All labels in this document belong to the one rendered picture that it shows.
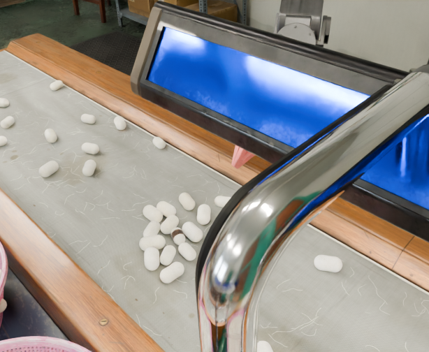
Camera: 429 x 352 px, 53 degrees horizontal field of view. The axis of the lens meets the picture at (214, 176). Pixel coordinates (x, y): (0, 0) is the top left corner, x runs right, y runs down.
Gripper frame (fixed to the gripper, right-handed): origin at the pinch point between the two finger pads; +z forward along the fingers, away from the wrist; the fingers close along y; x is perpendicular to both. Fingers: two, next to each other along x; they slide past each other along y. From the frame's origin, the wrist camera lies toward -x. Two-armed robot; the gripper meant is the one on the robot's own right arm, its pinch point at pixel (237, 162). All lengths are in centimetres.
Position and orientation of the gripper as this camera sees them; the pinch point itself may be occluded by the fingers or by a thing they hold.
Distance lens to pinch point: 67.9
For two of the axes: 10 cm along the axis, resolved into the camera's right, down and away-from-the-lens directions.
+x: 4.7, 3.0, 8.3
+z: -5.2, 8.6, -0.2
